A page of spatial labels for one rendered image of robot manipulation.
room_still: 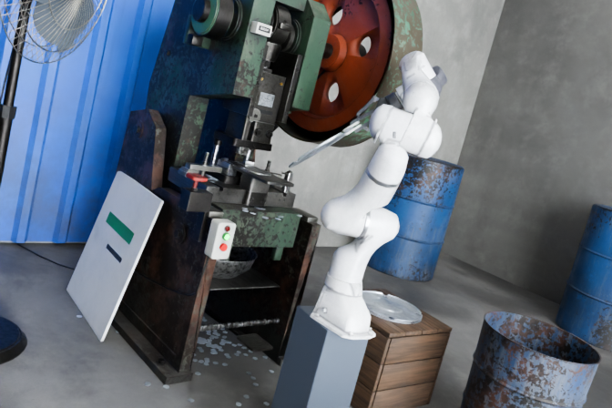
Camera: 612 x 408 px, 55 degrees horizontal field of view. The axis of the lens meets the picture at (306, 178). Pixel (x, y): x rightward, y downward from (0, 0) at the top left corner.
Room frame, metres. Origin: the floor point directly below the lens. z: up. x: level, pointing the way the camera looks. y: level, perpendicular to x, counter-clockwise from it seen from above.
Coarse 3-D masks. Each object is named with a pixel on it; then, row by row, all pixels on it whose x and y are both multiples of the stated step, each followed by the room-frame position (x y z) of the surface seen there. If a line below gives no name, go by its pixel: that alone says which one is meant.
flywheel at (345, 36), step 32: (320, 0) 2.80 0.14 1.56; (352, 0) 2.64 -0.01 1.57; (384, 0) 2.46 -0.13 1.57; (352, 32) 2.60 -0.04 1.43; (384, 32) 2.42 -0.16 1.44; (352, 64) 2.57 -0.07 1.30; (384, 64) 2.39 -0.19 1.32; (320, 96) 2.68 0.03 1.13; (352, 96) 2.53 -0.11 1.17; (320, 128) 2.59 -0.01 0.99
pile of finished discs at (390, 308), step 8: (368, 296) 2.43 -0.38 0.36; (376, 296) 2.45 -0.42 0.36; (384, 296) 2.51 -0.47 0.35; (392, 296) 2.50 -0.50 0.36; (368, 304) 2.32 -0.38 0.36; (376, 304) 2.33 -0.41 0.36; (384, 304) 2.35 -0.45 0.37; (392, 304) 2.38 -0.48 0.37; (400, 304) 2.42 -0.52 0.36; (408, 304) 2.45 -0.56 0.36; (376, 312) 2.23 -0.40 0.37; (384, 312) 2.27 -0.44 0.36; (392, 312) 2.29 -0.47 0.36; (400, 312) 2.32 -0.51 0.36; (408, 312) 2.35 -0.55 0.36; (416, 312) 2.37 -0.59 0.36; (392, 320) 2.22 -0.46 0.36; (400, 320) 2.22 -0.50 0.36; (408, 320) 2.26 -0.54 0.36; (416, 320) 2.27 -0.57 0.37
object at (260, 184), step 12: (240, 168) 2.29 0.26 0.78; (252, 168) 2.33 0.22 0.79; (240, 180) 2.31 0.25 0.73; (252, 180) 2.26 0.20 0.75; (264, 180) 2.17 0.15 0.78; (276, 180) 2.22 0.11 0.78; (252, 192) 2.27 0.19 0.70; (264, 192) 2.31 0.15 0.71; (252, 204) 2.28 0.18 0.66; (264, 204) 2.32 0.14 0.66
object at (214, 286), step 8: (248, 272) 2.49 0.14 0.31; (256, 272) 2.52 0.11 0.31; (216, 280) 2.29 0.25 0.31; (224, 280) 2.31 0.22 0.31; (232, 280) 2.34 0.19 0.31; (240, 280) 2.36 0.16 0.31; (248, 280) 2.38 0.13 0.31; (256, 280) 2.41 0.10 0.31; (264, 280) 2.44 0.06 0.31; (216, 288) 2.21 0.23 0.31; (224, 288) 2.23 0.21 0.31; (232, 288) 2.25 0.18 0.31; (240, 288) 2.28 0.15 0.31; (248, 288) 2.31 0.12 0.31; (256, 288) 2.34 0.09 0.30
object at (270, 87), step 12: (264, 72) 2.33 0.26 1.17; (264, 84) 2.34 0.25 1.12; (276, 84) 2.38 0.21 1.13; (264, 96) 2.35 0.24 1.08; (276, 96) 2.39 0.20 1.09; (264, 108) 2.36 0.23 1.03; (276, 108) 2.40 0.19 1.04; (228, 120) 2.40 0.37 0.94; (240, 120) 2.33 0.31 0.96; (252, 120) 2.32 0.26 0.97; (264, 120) 2.37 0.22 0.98; (228, 132) 2.38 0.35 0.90; (240, 132) 2.32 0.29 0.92; (252, 132) 2.31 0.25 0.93; (264, 132) 2.34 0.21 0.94
